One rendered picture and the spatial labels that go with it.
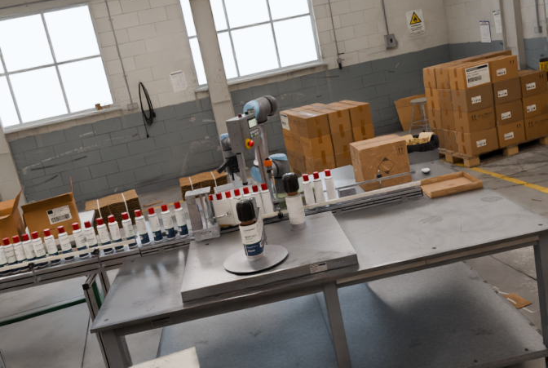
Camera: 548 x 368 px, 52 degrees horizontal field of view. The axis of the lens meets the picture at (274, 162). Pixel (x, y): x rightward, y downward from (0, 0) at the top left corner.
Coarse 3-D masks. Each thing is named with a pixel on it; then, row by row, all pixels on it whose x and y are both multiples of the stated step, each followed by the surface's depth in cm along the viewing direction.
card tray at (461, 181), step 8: (440, 176) 343; (448, 176) 343; (456, 176) 343; (464, 176) 342; (472, 176) 329; (424, 184) 343; (432, 184) 340; (440, 184) 337; (448, 184) 334; (456, 184) 331; (464, 184) 318; (472, 184) 318; (480, 184) 318; (424, 192) 330; (432, 192) 317; (440, 192) 317; (448, 192) 318; (456, 192) 318
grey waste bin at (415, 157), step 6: (432, 150) 546; (438, 150) 553; (408, 156) 550; (414, 156) 546; (420, 156) 545; (426, 156) 545; (432, 156) 547; (438, 156) 555; (414, 162) 549; (420, 162) 547
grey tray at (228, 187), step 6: (240, 180) 386; (252, 180) 386; (222, 186) 383; (228, 186) 385; (240, 186) 388; (246, 186) 388; (258, 186) 376; (216, 192) 375; (222, 192) 384; (240, 192) 381; (252, 192) 370
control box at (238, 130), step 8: (232, 120) 315; (240, 120) 313; (256, 120) 326; (232, 128) 316; (240, 128) 314; (248, 128) 319; (232, 136) 318; (240, 136) 315; (248, 136) 318; (256, 136) 325; (232, 144) 319; (240, 144) 317; (256, 144) 325; (232, 152) 321; (240, 152) 318
